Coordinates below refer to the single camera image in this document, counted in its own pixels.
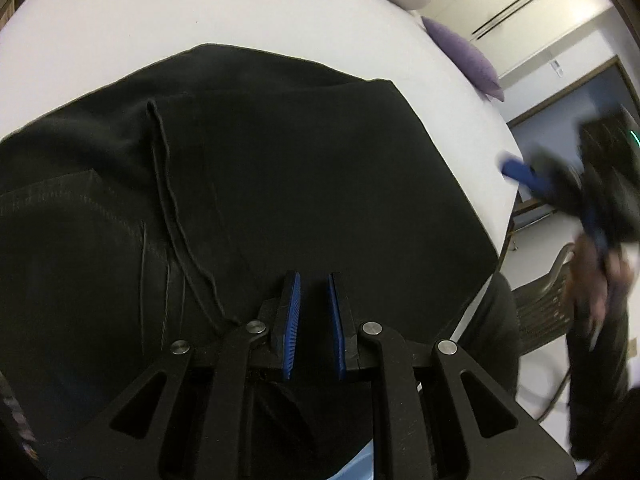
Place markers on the black denim pants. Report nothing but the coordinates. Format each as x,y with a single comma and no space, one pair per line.
170,205

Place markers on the person's right hand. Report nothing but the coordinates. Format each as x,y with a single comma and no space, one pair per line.
597,287

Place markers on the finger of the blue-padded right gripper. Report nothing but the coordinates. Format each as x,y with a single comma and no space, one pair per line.
518,171

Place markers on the cream wardrobe with black handles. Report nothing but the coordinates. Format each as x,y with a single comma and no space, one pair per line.
511,32

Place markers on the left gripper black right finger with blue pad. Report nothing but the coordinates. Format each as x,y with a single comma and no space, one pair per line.
435,413

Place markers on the purple cushion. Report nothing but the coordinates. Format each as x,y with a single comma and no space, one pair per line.
471,62

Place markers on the white bed mattress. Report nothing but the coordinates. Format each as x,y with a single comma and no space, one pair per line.
53,51

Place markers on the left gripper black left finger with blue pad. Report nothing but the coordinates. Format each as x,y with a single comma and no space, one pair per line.
183,418

